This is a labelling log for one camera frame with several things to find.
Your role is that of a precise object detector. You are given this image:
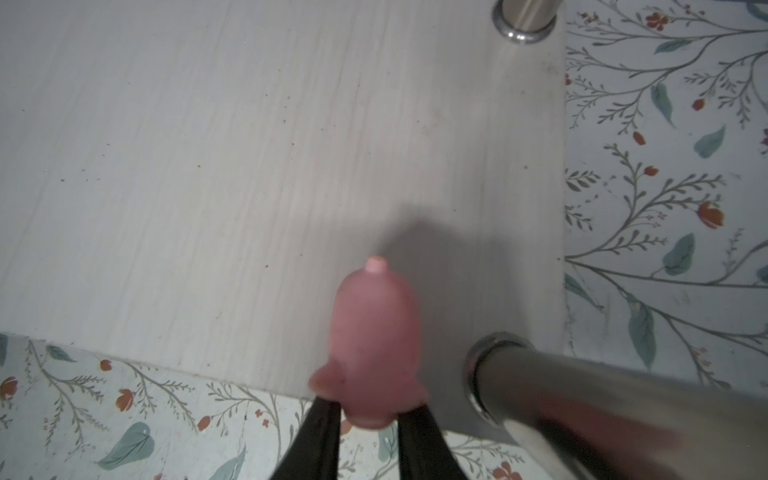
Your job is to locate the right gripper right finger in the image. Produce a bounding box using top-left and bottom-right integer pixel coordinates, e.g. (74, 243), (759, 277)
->
(397, 405), (467, 480)

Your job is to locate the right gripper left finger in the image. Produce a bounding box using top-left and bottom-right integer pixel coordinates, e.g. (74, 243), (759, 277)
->
(271, 397), (341, 480)

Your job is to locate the pink pig toy top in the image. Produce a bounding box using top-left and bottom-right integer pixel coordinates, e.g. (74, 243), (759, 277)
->
(309, 256), (428, 430)

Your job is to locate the white two-tier shelf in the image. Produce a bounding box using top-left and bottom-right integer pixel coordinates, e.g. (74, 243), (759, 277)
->
(1, 1), (767, 479)

